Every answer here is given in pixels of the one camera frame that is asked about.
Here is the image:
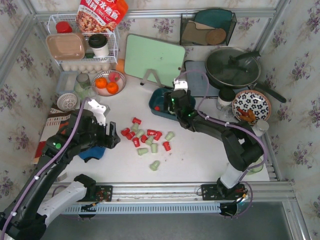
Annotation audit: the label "blue cloth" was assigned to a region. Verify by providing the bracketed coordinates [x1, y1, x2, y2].
[78, 146, 106, 163]

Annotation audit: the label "teal plastic storage basket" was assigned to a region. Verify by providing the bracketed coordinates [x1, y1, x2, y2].
[148, 88, 198, 121]

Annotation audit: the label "red capsule top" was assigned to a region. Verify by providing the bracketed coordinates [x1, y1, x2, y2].
[132, 117, 142, 125]

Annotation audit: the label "clear plastic cup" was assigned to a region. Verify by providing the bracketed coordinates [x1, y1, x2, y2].
[219, 106, 235, 122]

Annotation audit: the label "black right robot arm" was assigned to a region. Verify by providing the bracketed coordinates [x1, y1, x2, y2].
[165, 79, 267, 195]

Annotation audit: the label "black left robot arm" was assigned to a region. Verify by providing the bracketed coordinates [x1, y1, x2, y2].
[0, 98, 121, 240]

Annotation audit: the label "green capsule beside basket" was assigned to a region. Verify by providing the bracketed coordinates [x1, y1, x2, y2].
[165, 131, 175, 142]

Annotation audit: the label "small white basket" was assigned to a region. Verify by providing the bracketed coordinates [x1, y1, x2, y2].
[57, 93, 78, 112]

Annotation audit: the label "paper coffee cup black lid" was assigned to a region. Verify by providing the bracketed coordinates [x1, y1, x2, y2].
[216, 87, 236, 110]

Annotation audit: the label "clear storage box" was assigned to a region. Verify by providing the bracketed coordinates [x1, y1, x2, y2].
[56, 71, 78, 95]

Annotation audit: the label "grey induction cooker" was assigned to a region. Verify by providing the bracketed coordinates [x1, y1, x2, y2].
[183, 60, 208, 98]

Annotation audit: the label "striped red placemat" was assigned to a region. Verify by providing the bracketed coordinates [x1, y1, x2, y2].
[33, 104, 71, 164]

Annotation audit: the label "metal cutting board stand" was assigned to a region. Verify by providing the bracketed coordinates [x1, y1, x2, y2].
[140, 69, 163, 88]

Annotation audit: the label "green capsule bottom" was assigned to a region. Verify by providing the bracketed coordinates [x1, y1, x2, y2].
[149, 160, 161, 171]

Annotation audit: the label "orange fruit right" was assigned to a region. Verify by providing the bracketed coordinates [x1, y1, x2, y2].
[106, 82, 119, 95]

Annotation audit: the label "orange fruit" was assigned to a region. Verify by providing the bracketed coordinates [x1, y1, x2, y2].
[106, 82, 119, 95]
[95, 77, 108, 89]

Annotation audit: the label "orange fruit left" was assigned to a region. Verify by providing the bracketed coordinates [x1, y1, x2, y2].
[95, 77, 108, 89]

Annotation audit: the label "fruit bowl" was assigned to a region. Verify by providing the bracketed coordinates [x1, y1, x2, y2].
[92, 70, 126, 97]

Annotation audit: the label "green glass jar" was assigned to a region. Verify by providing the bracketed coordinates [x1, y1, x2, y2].
[74, 73, 91, 99]

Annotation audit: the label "black frying pan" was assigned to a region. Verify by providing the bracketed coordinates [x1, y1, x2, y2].
[205, 47, 287, 104]

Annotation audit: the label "glass pan lid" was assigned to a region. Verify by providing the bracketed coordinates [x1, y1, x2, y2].
[205, 47, 262, 87]

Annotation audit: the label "red apple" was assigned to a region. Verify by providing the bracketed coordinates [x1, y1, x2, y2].
[108, 71, 121, 83]

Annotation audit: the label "green cutting board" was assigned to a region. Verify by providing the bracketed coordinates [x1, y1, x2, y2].
[124, 34, 186, 87]

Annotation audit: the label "egg tray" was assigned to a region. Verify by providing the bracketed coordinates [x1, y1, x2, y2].
[61, 63, 114, 74]

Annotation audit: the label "carrot pieces on plate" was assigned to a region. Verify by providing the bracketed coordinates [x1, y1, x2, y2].
[237, 108, 257, 123]

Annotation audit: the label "orange sponge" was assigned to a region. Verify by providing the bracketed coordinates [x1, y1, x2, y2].
[115, 59, 125, 74]

